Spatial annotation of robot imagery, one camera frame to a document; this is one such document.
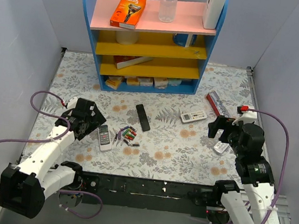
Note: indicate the black slim remote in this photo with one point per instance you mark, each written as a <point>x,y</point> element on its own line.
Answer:
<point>142,117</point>

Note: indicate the small white remote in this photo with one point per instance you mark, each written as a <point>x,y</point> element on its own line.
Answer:
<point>220,147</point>

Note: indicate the orange razor box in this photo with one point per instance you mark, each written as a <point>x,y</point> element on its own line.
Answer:
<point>127,14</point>

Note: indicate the grey white remote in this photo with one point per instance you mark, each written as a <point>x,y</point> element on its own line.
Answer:
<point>105,143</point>

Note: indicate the red toothpaste box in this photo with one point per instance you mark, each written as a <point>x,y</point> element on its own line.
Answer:
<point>217,105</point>

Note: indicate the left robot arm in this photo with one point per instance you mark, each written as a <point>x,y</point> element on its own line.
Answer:
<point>25,188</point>

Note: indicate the floral table mat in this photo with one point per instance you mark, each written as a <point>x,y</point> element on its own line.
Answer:
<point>170,150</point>

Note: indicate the white air conditioner remote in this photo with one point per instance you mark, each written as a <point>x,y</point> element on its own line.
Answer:
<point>193,116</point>

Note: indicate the yellow soap box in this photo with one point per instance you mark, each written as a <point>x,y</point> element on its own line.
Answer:
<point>113,84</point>

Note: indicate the red white book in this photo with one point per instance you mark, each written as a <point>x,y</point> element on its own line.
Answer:
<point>126,61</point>

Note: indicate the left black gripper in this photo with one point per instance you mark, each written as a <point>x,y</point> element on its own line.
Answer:
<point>94,119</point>

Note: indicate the blue wooden shelf unit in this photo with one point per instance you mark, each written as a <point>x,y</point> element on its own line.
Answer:
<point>155,40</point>

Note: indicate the blue white tin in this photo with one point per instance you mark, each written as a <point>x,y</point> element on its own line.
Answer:
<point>184,40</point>

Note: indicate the clear plastic bottle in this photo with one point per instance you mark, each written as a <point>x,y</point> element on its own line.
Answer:
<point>167,10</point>

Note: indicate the loose black battery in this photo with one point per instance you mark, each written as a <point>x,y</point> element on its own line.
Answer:
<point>131,144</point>

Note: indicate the white plastic bottle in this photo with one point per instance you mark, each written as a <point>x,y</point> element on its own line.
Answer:
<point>212,13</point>

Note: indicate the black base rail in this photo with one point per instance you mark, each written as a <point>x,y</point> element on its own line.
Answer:
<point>141,193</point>

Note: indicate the pile of coloured batteries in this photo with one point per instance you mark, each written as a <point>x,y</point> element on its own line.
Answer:
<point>127,132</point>

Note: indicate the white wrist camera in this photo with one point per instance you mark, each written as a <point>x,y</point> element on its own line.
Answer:
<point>247,114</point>
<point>71,103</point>

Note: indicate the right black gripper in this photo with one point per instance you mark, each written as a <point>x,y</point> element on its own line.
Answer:
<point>219,127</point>

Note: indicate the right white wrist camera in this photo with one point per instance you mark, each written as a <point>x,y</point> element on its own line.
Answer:
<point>247,114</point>

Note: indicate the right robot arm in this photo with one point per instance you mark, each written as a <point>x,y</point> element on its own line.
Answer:
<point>246,141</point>

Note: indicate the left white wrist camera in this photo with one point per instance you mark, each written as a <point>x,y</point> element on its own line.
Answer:
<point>71,103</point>

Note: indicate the pale green small box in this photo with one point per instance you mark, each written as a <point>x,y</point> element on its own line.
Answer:
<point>174,82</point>

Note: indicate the white orange small box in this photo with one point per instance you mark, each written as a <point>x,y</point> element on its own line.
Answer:
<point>145,81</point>

